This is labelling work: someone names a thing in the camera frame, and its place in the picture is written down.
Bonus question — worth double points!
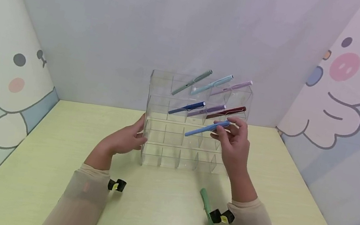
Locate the grey green pen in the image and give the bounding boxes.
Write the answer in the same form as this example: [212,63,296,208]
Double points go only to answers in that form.
[171,63,214,102]

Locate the person's right hand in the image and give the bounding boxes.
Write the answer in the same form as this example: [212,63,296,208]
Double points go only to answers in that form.
[204,113,255,178]

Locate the pale aqua pen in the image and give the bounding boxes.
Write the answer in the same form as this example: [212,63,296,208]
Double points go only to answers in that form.
[190,68,234,102]

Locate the dark blue pen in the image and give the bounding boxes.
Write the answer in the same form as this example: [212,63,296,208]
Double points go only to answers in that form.
[167,96,207,120]

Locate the purple pen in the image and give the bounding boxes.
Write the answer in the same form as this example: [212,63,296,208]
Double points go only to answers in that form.
[187,99,227,123]

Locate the black wrist band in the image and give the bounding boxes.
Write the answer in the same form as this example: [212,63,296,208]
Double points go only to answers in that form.
[106,177,128,194]
[207,206,237,225]

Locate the dark red pen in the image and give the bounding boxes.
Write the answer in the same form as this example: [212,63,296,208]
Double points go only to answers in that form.
[205,100,247,126]

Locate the person's left hand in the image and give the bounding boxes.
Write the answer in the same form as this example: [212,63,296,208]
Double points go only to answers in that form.
[97,107,152,161]

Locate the clear acrylic pen rack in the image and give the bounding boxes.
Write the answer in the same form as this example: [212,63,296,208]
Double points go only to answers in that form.
[135,67,256,183]

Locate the person's left forearm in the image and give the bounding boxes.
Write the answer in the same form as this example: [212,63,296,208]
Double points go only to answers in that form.
[39,135,117,225]

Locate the pale pink pen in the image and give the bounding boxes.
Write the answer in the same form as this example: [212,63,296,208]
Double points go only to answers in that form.
[209,74,254,103]

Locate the light blue pen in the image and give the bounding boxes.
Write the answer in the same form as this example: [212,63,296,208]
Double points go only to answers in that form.
[184,114,232,144]

